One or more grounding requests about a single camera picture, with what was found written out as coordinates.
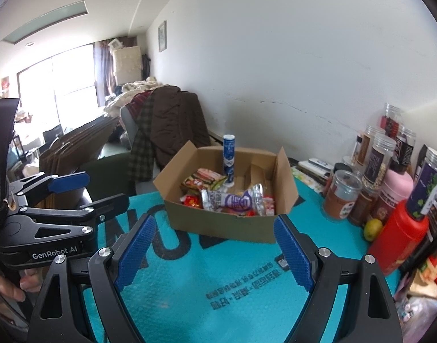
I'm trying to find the stack of flat cardboard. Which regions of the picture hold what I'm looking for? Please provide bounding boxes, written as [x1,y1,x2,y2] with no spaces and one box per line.
[40,116,121,208]

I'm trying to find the white remote control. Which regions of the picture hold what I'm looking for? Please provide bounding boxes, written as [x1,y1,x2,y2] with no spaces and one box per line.
[299,158,333,173]

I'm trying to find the brown cardboard box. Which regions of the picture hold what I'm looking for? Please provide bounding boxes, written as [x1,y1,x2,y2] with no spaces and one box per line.
[153,140,299,244]

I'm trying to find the dark green plaid cloth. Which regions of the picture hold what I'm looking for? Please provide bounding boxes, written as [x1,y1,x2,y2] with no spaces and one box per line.
[127,96,158,183]

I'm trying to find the bright window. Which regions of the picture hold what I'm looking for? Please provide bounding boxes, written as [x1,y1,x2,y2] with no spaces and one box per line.
[16,45,99,129]

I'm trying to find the narrow black pouch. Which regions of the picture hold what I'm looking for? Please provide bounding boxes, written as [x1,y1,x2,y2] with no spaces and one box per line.
[413,145,431,179]

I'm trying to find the pink bottle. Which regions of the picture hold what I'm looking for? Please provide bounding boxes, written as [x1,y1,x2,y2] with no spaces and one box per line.
[370,169,414,222]

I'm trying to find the red flask bottle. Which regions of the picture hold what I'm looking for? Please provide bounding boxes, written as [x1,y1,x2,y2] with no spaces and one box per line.
[368,200,430,276]

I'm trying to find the grey chair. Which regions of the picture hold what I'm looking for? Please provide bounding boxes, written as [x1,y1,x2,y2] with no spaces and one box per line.
[119,105,137,147]

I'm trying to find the clear jar brown label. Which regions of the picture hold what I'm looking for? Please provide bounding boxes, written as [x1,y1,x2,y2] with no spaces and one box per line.
[351,125,376,165]

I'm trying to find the large red snack packet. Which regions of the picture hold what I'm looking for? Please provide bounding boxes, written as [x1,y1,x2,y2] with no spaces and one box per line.
[181,193,205,208]

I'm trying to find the white baseboard heater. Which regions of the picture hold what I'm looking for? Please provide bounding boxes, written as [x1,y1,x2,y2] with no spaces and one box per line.
[208,130,226,147]

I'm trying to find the small brown jar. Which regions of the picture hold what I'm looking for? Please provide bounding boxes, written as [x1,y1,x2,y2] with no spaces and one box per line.
[348,186,378,226]

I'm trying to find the wide jar brown powder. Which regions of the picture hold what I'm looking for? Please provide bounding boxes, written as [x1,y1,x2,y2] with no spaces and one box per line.
[323,169,363,222]

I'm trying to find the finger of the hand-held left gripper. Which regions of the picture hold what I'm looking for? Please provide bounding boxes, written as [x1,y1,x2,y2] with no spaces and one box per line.
[11,193,130,240]
[7,171,90,208]

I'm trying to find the brown quilted jacket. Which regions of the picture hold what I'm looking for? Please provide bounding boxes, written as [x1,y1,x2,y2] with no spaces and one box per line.
[147,86,212,170]

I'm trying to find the purple silver snack packet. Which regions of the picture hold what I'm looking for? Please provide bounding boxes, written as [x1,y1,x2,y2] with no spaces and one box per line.
[200,182,264,215]

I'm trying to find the clear jar red label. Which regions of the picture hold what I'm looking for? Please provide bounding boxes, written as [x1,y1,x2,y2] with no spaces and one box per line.
[381,103,404,138]

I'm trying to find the tall jar with seeds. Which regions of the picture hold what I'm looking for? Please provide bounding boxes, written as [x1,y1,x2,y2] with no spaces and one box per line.
[363,134,398,190]

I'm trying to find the person's left hand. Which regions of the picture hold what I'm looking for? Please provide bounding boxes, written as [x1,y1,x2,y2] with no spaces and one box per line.
[0,268,44,302]

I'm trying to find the cream bedding pile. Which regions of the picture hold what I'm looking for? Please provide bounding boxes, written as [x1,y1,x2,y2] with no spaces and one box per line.
[104,77,171,117]

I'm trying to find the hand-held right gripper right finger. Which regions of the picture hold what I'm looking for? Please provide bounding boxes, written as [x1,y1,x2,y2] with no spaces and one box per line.
[274,214,403,343]

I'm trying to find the clear jar dark label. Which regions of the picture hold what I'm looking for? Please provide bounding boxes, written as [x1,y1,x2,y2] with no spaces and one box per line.
[392,126,417,172]

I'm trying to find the gold rectangular box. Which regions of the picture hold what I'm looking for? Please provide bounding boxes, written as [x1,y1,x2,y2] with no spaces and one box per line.
[244,163,268,195]

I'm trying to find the red white snack packet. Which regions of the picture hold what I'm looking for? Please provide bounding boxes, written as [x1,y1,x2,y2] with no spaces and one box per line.
[259,195,277,218]

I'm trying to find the yellow red snack box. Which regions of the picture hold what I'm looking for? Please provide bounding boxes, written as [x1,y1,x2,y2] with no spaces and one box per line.
[418,246,437,286]

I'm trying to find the clear jar purple label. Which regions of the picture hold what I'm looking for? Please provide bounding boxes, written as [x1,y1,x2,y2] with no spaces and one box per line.
[406,147,437,218]

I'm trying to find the floral paper pack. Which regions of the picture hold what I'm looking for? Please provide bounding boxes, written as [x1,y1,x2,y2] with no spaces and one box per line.
[292,166,328,194]

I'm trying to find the brown curtain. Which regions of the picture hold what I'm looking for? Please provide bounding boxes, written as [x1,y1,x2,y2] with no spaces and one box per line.
[93,37,117,106]

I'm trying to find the small framed wall picture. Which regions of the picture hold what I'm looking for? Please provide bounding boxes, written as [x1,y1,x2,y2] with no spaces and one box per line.
[157,20,167,52]

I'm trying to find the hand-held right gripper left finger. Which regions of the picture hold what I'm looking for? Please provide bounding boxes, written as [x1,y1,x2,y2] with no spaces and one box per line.
[27,214,157,343]

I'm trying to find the teal bubble mat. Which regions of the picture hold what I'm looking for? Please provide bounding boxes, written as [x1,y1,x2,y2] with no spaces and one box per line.
[81,177,401,343]

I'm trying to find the blue tablet tube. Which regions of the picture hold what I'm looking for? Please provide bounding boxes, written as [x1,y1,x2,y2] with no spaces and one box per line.
[223,134,237,186]

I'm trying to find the red striped cloth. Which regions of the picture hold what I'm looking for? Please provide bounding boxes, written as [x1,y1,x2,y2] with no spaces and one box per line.
[127,91,153,115]

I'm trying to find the dark green chair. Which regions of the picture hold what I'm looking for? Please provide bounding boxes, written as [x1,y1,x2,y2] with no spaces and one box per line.
[81,153,137,201]

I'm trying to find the yellow green lemon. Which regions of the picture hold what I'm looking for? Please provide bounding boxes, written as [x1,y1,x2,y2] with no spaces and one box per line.
[363,219,383,242]

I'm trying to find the clear plastic bags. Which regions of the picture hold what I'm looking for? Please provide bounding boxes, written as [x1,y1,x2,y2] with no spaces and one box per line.
[395,286,437,333]

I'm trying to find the cream quilted panel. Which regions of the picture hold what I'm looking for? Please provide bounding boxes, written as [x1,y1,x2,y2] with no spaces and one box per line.
[113,46,143,84]

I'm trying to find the recessed ceiling light panel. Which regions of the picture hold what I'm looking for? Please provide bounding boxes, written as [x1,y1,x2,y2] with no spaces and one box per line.
[2,1,87,43]

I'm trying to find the green red noodle packet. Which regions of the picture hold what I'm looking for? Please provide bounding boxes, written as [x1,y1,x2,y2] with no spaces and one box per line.
[181,169,228,192]

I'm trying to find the small black lid jar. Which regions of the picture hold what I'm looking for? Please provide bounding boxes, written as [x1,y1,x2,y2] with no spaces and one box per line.
[333,162,352,183]

